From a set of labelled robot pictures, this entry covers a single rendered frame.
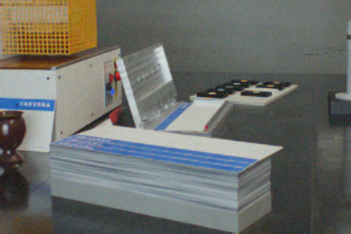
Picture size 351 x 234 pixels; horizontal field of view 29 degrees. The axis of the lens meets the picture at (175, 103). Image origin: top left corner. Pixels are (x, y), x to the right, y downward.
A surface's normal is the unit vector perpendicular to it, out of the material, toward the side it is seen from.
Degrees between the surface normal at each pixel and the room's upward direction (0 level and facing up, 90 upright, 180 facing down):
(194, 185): 90
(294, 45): 90
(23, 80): 90
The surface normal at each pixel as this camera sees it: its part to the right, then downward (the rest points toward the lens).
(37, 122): -0.26, -0.19
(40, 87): -0.21, 0.18
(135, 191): -0.53, 0.16
